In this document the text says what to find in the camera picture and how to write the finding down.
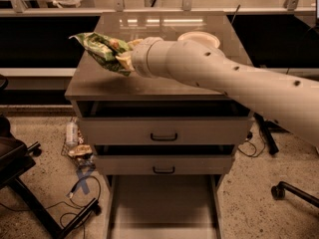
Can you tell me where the middle drawer with black handle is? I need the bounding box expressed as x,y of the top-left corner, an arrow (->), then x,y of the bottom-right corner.
94,155 -> 233,175

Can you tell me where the grey drawer cabinet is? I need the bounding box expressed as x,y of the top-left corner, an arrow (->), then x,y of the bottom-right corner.
64,11 -> 269,197

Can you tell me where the black floor cable left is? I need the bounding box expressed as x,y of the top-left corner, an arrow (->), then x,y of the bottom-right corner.
0,174 -> 103,239

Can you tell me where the top drawer with black handle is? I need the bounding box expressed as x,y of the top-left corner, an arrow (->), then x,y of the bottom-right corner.
80,118 -> 252,145

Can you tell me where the white paper bowl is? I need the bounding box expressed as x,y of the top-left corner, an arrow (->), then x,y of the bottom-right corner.
177,31 -> 220,48

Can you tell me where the black chair leg with caster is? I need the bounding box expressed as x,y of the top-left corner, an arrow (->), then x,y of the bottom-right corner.
271,181 -> 319,208

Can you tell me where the black floor cable right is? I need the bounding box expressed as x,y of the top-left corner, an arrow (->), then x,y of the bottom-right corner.
236,131 -> 267,158

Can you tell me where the black table leg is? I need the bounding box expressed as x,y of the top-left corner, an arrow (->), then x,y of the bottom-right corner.
254,114 -> 279,155

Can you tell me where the black floor cable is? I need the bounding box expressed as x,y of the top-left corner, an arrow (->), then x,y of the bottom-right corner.
0,174 -> 103,239
236,131 -> 267,158

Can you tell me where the open bottom drawer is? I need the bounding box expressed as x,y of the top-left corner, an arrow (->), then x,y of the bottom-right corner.
106,175 -> 223,239

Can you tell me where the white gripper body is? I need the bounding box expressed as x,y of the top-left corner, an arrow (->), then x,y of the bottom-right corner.
131,37 -> 173,78

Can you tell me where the black office chair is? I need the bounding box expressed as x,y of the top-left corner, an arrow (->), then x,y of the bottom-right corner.
0,74 -> 102,239

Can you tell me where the green jalapeno chip bag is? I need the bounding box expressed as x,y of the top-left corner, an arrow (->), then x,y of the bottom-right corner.
71,32 -> 132,77

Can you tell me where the wire basket on floor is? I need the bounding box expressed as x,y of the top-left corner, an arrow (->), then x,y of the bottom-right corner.
61,117 -> 95,168

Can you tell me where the drawer with black handle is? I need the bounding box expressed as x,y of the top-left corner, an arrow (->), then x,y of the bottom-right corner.
94,155 -> 233,175
80,118 -> 252,145

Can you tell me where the white plastic bottle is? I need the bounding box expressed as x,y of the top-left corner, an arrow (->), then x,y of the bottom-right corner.
66,121 -> 78,147

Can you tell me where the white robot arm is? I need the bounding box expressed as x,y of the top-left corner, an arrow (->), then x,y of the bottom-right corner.
118,37 -> 319,146

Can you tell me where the crumpled snack packet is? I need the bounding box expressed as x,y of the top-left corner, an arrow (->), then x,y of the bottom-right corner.
68,144 -> 93,158

